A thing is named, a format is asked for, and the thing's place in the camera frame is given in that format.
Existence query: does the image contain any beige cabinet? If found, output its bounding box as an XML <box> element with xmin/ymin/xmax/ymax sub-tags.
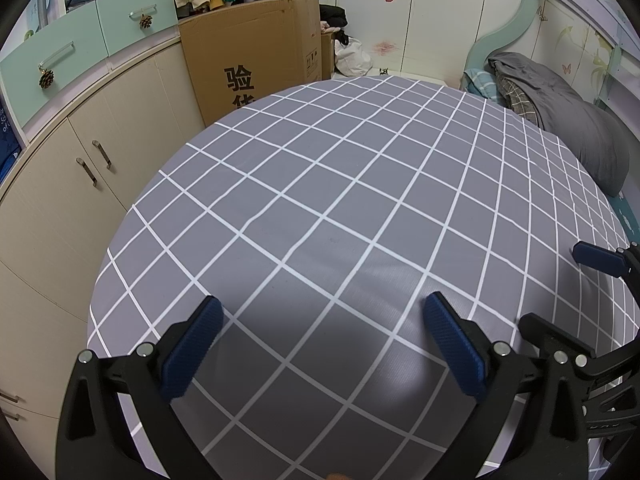
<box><xmin>0</xmin><ymin>35</ymin><xmax>207</xmax><ymax>462</ymax></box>

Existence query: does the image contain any grey blanket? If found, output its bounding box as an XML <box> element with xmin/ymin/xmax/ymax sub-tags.
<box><xmin>487</xmin><ymin>51</ymin><xmax>632</xmax><ymax>197</ymax></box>

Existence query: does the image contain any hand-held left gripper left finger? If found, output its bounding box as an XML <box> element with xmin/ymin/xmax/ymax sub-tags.
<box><xmin>56</xmin><ymin>296</ymin><xmax>224</xmax><ymax>480</ymax></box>

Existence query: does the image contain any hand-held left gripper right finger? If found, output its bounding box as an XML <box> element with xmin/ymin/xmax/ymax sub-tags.
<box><xmin>424</xmin><ymin>292</ymin><xmax>594</xmax><ymax>480</ymax></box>

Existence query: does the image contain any large cardboard box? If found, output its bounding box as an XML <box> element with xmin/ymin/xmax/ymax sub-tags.
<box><xmin>178</xmin><ymin>0</ymin><xmax>321</xmax><ymax>129</ymax></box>

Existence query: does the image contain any mint green bed headboard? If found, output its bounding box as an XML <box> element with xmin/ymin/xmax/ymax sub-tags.
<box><xmin>462</xmin><ymin>0</ymin><xmax>640</xmax><ymax>128</ymax></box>

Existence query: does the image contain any white plastic bag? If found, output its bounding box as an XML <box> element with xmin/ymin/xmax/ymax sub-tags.
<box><xmin>333</xmin><ymin>36</ymin><xmax>374</xmax><ymax>77</ymax></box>

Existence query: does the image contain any mint green drawer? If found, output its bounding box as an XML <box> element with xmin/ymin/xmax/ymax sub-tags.
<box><xmin>96</xmin><ymin>0</ymin><xmax>179</xmax><ymax>57</ymax></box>
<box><xmin>0</xmin><ymin>25</ymin><xmax>109</xmax><ymax>132</ymax></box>

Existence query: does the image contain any teal striped pillow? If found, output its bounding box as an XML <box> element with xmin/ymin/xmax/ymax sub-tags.
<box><xmin>462</xmin><ymin>67</ymin><xmax>504</xmax><ymax>104</ymax></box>

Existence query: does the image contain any grey checked bedsheet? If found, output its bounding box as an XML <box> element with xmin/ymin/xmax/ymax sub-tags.
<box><xmin>86</xmin><ymin>75</ymin><xmax>640</xmax><ymax>480</ymax></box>

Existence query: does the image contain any blue printed bag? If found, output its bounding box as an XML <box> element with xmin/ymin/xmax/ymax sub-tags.
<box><xmin>0</xmin><ymin>105</ymin><xmax>24</xmax><ymax>187</ymax></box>

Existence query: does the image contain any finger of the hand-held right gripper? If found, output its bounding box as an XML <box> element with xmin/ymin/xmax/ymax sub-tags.
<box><xmin>520</xmin><ymin>312</ymin><xmax>640</xmax><ymax>387</ymax></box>
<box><xmin>572</xmin><ymin>241</ymin><xmax>640</xmax><ymax>282</ymax></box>

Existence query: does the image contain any white wardrobe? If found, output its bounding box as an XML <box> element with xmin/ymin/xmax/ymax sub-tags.
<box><xmin>320</xmin><ymin>0</ymin><xmax>532</xmax><ymax>83</ymax></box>

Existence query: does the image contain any dark plaid cloth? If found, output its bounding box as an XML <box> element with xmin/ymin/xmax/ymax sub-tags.
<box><xmin>495</xmin><ymin>75</ymin><xmax>544</xmax><ymax>127</ymax></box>

